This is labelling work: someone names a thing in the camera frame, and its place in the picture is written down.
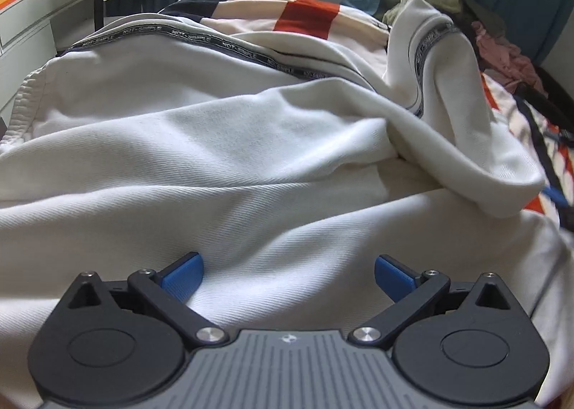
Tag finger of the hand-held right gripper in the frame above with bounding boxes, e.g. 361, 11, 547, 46
544, 128, 574, 150
542, 185, 574, 231

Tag white pants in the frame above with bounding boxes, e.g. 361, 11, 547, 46
0, 0, 574, 407

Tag striped blanket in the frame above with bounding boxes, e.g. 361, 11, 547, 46
158, 0, 574, 230

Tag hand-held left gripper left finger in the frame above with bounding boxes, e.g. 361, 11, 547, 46
67, 252, 227, 345

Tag pink clothing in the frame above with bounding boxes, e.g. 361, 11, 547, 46
474, 21, 549, 97

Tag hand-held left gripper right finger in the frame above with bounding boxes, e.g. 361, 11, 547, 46
351, 254, 516, 344

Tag white vanity dresser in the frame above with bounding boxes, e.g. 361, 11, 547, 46
0, 0, 98, 123

